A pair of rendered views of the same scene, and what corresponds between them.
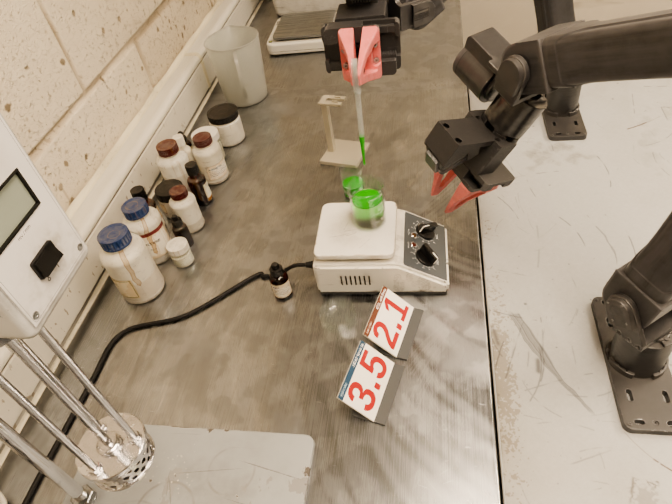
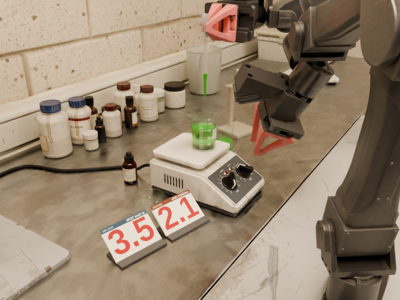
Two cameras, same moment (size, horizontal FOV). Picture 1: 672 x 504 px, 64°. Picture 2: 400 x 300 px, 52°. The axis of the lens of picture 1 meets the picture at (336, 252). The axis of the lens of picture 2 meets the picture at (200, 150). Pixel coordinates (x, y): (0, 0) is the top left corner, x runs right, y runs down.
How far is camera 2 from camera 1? 0.37 m
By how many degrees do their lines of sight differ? 24
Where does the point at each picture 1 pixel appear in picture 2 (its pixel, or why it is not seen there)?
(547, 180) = not seen: hidden behind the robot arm
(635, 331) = (329, 255)
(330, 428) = (87, 255)
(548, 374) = (267, 290)
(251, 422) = (45, 233)
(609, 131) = not seen: outside the picture
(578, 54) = (326, 13)
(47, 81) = (67, 18)
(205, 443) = (8, 229)
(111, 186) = (77, 91)
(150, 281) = (59, 144)
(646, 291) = (340, 214)
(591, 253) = not seen: hidden behind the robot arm
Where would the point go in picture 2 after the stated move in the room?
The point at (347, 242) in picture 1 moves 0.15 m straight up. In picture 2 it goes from (178, 152) to (176, 77)
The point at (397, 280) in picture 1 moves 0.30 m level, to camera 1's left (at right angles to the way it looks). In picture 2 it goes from (200, 190) to (64, 166)
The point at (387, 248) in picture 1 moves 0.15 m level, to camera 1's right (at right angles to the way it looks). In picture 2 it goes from (200, 162) to (280, 174)
